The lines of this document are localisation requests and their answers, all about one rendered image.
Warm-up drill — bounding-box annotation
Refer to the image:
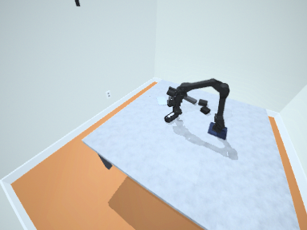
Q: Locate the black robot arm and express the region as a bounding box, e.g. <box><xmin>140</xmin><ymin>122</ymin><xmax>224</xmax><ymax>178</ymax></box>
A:
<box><xmin>166</xmin><ymin>78</ymin><xmax>229</xmax><ymax>133</ymax></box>

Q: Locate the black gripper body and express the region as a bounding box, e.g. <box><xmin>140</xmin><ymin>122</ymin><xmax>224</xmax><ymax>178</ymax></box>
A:
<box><xmin>170</xmin><ymin>97</ymin><xmax>183</xmax><ymax>115</ymax></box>

